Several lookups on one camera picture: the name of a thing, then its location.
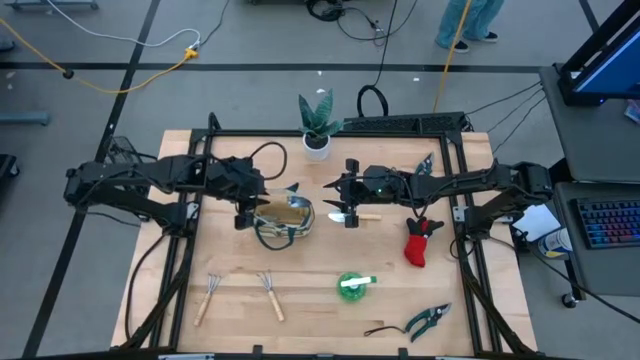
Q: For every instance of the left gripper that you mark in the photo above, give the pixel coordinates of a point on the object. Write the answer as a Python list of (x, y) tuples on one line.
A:
[(235, 180)]

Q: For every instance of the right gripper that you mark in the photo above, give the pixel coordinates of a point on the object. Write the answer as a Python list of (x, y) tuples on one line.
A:
[(380, 185)]

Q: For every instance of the cream green gardening bag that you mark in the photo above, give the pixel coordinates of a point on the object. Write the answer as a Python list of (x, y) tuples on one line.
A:
[(280, 212)]

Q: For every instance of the green black pruning shears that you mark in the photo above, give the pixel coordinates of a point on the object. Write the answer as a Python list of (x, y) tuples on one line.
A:
[(432, 314), (426, 162)]

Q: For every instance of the red black gardening glove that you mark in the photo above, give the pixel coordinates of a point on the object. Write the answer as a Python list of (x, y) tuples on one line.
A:
[(415, 250)]

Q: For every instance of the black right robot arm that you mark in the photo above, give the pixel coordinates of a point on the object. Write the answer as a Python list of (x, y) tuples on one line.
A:
[(475, 182)]

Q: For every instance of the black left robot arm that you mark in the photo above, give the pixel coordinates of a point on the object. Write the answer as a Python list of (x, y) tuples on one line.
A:
[(125, 175)]

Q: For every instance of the snake plant in white pot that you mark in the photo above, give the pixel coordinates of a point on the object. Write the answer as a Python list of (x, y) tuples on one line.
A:
[(316, 145)]

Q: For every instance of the green plastic spray bottle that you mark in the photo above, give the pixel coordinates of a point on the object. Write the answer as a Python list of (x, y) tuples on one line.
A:
[(350, 292)]

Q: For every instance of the long black electronics box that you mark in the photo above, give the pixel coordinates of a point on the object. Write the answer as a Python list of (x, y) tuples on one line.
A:
[(410, 122)]

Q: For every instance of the white blue round container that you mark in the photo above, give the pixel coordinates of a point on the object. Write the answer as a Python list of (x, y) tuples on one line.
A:
[(555, 244)]

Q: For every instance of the person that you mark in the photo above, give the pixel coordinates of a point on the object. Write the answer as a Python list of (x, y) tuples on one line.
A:
[(5, 46), (482, 17)]

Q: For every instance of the grey metal floor base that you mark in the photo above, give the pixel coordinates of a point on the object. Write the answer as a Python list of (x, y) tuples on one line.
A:
[(22, 119)]

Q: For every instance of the black floor stand foot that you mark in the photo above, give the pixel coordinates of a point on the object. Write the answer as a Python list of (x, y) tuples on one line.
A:
[(6, 165)]

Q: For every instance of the grey computer cart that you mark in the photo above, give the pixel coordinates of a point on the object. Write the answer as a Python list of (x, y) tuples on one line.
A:
[(595, 145)]

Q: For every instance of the backlit computer keyboard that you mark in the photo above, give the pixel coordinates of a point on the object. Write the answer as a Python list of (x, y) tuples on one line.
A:
[(610, 222)]

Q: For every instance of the black computer monitor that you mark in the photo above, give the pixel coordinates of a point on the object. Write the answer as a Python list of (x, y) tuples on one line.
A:
[(612, 70)]

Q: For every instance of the purple booklet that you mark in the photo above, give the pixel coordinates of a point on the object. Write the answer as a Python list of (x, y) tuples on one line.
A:
[(634, 111)]

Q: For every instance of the black aluminium table frame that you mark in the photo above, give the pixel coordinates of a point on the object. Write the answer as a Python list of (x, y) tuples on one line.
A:
[(280, 133)]

